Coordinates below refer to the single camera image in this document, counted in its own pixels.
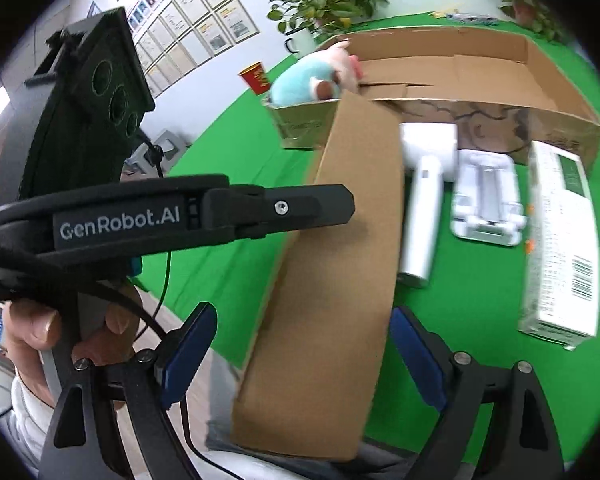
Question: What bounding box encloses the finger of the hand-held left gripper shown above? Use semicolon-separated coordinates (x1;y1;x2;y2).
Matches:
202;184;356;251

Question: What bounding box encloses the leafy potted plant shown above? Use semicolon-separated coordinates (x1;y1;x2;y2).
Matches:
267;0;391;42

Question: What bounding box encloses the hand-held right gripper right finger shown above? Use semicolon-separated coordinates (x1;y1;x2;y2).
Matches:
390;305;566;480

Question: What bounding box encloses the teal and pink plush toy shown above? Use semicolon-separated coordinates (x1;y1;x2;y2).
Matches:
270;40;366;107

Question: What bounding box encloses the person's left hand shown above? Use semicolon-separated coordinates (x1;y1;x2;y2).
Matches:
2;299;147;402

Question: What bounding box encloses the grey plastic stool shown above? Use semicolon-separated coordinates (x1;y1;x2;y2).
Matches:
152;130;187;162
124;150;156;177

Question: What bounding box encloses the white hair dryer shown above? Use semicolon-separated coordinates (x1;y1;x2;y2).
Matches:
397;122;458;289

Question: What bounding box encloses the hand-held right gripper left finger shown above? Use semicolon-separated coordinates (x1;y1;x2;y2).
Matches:
39;302;218;480

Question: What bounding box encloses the blue patterned packet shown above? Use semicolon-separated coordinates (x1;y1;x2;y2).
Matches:
447;10;501;26

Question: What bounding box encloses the white and green medicine box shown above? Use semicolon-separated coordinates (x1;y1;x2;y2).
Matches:
517;141;600;351

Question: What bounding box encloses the white enamel mug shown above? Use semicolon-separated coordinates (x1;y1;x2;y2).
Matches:
285;27;326;56

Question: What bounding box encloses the white folding phone stand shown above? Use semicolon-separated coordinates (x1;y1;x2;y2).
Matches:
451;149;526;247

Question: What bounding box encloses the green tablecloth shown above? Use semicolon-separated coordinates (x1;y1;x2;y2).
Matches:
155;10;600;463

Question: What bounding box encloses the black cable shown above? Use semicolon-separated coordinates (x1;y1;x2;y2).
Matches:
137;132;173;341

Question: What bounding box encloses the group of framed wall documents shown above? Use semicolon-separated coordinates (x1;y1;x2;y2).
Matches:
130;0;259;102

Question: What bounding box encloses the red paper cup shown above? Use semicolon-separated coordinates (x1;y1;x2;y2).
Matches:
237;60;271;96

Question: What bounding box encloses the large cardboard box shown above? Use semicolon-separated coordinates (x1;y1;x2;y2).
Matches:
261;27;600;171

